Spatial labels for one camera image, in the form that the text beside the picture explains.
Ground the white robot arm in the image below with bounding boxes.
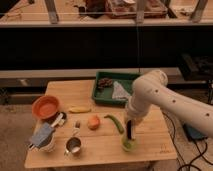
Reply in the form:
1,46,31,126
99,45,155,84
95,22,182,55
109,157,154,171
124,70,213,138

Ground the blue cloth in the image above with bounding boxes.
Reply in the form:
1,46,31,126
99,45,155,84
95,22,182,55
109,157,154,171
29,123,55,149

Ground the clear plastic bag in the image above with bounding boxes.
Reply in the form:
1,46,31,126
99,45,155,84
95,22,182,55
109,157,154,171
112,81,130,100

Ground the white handled brush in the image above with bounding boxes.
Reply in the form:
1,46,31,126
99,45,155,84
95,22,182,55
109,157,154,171
51,112,66,128

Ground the black foot pedal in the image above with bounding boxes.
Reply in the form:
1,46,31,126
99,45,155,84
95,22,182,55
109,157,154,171
183,124,207,141

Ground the green plastic cup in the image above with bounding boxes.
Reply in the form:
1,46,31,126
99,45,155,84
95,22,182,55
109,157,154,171
121,134,137,152

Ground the green plastic tray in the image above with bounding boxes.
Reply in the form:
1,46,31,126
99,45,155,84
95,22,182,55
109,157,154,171
92,71,139,106

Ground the metal measuring cup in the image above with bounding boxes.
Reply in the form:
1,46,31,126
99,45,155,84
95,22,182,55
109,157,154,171
64,137,81,156

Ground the orange fruit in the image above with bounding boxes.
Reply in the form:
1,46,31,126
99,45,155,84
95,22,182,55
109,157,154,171
87,115,101,130

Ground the black floor cable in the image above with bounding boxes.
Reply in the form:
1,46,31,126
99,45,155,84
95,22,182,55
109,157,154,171
161,79,213,171

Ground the brown pine cone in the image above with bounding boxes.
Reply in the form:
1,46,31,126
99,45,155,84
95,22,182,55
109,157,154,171
97,77,113,89

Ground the wooden shelf rail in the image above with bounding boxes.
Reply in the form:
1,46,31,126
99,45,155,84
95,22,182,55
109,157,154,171
0,67,181,79

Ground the white mug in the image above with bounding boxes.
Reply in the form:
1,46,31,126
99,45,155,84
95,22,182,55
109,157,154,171
40,135,55,152

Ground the black whiteboard eraser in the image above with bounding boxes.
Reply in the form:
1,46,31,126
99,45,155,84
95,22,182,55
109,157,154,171
126,120,133,140

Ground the green chili pepper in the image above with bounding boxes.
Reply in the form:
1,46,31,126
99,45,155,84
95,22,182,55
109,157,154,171
104,115,124,134

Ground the orange plastic bowl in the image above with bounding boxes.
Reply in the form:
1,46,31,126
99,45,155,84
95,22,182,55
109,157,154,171
32,95,59,119

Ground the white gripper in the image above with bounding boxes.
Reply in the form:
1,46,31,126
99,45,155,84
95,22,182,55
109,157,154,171
124,103,146,140

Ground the yellow banana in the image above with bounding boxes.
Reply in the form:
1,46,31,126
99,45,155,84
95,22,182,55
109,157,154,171
68,107,91,113

